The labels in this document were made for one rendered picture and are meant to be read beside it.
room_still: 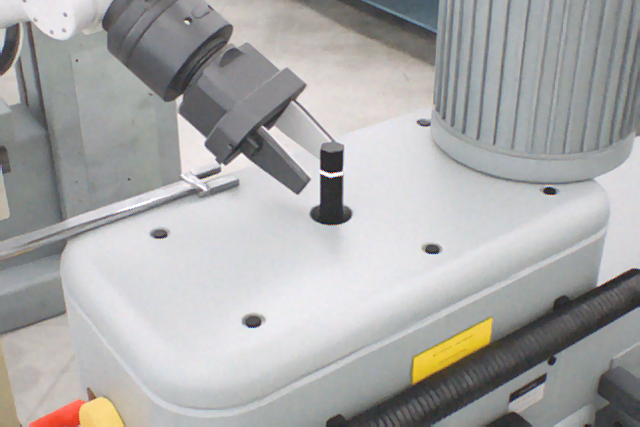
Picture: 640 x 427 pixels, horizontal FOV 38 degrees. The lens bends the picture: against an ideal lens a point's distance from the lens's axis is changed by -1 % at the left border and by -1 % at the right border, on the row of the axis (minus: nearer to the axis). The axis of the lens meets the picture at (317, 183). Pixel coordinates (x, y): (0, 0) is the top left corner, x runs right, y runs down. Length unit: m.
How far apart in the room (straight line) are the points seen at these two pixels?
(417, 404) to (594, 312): 0.21
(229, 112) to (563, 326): 0.35
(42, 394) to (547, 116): 2.88
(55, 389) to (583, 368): 2.72
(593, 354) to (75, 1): 0.63
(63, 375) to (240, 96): 2.89
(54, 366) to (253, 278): 2.94
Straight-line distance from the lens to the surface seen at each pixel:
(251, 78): 0.80
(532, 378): 0.95
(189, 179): 0.86
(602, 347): 1.05
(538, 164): 0.87
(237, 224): 0.80
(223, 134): 0.76
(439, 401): 0.77
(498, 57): 0.84
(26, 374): 3.65
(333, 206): 0.80
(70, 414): 0.91
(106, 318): 0.73
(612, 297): 0.90
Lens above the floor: 2.32
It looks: 30 degrees down
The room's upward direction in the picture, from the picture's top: straight up
